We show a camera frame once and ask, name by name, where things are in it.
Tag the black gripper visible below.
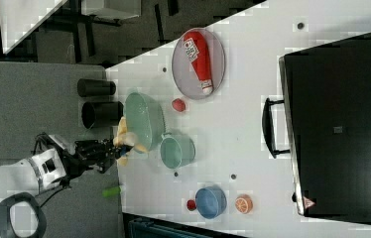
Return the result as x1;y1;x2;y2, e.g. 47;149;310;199
62;140;132;175

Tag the peeled plush banana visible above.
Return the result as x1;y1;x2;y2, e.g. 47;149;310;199
113;117;148;166

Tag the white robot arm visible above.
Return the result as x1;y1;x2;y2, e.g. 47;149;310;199
0;135;133;238

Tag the green mug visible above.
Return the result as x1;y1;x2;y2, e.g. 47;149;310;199
160;133;195;170

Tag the green colander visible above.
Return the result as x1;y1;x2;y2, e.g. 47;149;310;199
124;92;166;154

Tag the green plush object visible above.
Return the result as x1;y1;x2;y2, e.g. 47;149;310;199
102;186;122;197

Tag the black cylinder lower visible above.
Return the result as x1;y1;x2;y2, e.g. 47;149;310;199
81;101;124;129

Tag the black cylinder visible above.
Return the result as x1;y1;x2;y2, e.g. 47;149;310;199
77;78;116;97
81;101;124;129

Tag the plush strawberry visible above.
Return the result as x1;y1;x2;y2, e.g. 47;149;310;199
172;98;186;112

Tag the black cylinder upper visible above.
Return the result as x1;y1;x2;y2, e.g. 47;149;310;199
77;78;116;97

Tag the small red plush fruit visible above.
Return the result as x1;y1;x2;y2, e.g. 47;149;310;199
186;199;196;211

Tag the grey round plate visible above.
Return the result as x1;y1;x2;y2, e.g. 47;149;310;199
172;28;225;100

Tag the blue cup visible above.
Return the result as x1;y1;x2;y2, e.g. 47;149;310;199
194;185;227;219

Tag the red plush ketchup bottle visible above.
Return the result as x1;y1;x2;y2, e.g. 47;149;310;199
183;31;213;95

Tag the plush orange slice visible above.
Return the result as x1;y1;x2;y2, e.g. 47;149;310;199
235;194;253;214

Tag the black toaster oven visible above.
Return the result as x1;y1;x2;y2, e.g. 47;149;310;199
278;33;371;225

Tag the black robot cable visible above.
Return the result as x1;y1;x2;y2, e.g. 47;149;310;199
32;132;68;209

